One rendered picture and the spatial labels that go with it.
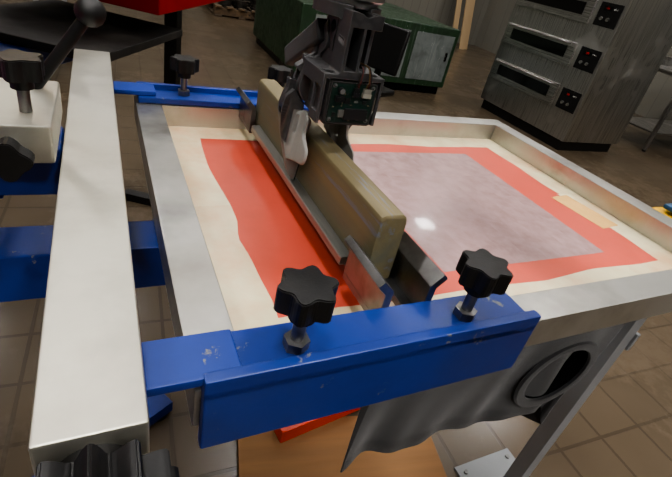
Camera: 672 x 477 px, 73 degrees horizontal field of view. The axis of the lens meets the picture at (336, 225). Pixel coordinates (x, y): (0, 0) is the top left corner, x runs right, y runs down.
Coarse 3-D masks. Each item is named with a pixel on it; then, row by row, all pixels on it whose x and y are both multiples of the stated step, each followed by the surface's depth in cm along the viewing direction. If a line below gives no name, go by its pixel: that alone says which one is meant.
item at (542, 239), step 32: (256, 224) 55; (288, 224) 56; (416, 224) 63; (448, 224) 65; (480, 224) 67; (512, 224) 69; (544, 224) 71; (576, 224) 74; (256, 256) 49; (288, 256) 51; (320, 256) 52; (448, 256) 57; (512, 256) 61; (544, 256) 63; (576, 256) 64; (608, 256) 67; (640, 256) 69; (448, 288) 52
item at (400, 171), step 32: (224, 160) 68; (256, 160) 70; (384, 160) 80; (416, 160) 84; (448, 160) 87; (480, 160) 91; (224, 192) 60; (256, 192) 61; (288, 192) 63; (384, 192) 69; (416, 192) 72; (448, 192) 74; (480, 192) 77; (512, 192) 80; (544, 192) 83
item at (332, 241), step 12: (252, 132) 71; (264, 132) 69; (264, 144) 66; (276, 156) 63; (276, 168) 61; (288, 180) 58; (300, 192) 55; (300, 204) 54; (312, 204) 53; (312, 216) 51; (324, 228) 49; (324, 240) 49; (336, 240) 48; (336, 252) 46; (348, 252) 46
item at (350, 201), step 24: (264, 96) 69; (264, 120) 69; (312, 120) 59; (312, 144) 53; (336, 144) 53; (312, 168) 54; (336, 168) 48; (312, 192) 54; (336, 192) 48; (360, 192) 44; (336, 216) 49; (360, 216) 44; (384, 216) 41; (360, 240) 44; (384, 240) 42; (384, 264) 44
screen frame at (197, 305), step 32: (160, 128) 64; (352, 128) 88; (384, 128) 91; (416, 128) 95; (448, 128) 98; (480, 128) 102; (512, 128) 103; (160, 160) 56; (544, 160) 92; (160, 192) 50; (576, 192) 86; (608, 192) 81; (160, 224) 45; (192, 224) 46; (640, 224) 76; (160, 256) 46; (192, 256) 42; (192, 288) 38; (576, 288) 50; (608, 288) 52; (640, 288) 53; (192, 320) 35; (224, 320) 36; (544, 320) 44; (576, 320) 47; (608, 320) 51; (192, 416) 31
